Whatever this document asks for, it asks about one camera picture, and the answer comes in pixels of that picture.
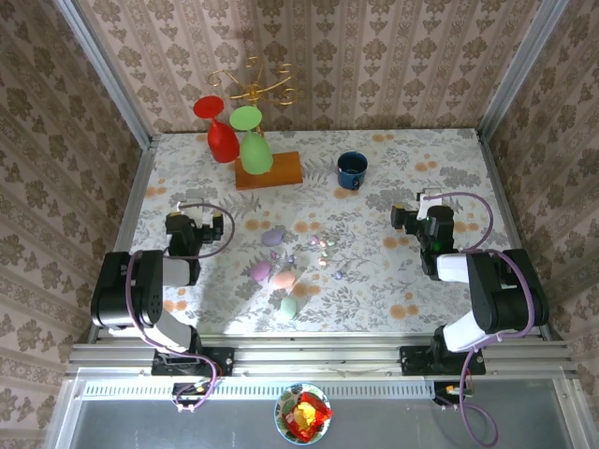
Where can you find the periwinkle earbud charging case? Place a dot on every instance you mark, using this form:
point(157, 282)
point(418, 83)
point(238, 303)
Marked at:
point(272, 237)

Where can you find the lilac earbud charging case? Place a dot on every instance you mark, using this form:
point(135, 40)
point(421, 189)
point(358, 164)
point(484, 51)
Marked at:
point(260, 270)

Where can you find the peach earbud charging case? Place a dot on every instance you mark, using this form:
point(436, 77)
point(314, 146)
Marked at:
point(283, 279)

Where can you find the mint green earbud charging case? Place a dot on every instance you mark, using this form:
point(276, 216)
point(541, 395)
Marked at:
point(288, 308)

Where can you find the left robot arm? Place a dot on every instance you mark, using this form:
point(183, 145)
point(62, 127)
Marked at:
point(117, 290)

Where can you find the dark blue mug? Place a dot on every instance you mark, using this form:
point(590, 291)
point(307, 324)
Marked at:
point(347, 180)

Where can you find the floral patterned table cover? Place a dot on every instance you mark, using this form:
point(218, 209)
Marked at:
point(187, 154)

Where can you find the green wine glass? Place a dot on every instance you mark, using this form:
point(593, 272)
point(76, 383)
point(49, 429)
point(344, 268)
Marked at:
point(255, 154)

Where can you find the red wine glass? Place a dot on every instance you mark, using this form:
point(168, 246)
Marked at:
point(223, 142)

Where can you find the black power connector block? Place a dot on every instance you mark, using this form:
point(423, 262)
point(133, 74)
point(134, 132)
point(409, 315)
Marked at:
point(442, 395)
point(185, 390)

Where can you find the grey metal shelf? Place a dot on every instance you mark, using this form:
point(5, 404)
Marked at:
point(140, 425)

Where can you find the patterned bowl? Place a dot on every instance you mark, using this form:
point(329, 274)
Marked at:
point(281, 421)

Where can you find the red snack packet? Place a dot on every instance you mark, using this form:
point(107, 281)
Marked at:
point(306, 416)

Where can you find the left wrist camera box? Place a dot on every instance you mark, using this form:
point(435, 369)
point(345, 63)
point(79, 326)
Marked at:
point(192, 209)

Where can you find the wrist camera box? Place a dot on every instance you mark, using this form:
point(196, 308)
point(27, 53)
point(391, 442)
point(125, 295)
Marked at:
point(192, 209)
point(428, 203)

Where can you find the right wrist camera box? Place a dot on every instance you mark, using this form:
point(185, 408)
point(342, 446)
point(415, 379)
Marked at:
point(428, 203)

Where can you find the aluminium side rail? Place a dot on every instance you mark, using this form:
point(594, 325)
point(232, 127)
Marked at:
point(138, 187)
point(497, 187)

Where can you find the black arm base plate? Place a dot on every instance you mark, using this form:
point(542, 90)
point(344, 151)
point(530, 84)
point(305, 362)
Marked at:
point(220, 360)
point(414, 362)

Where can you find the aluminium front rail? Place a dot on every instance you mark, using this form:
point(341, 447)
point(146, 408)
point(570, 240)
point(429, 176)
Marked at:
point(318, 355)

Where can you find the aluminium corner post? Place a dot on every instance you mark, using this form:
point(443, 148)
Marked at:
point(107, 75)
point(519, 70)

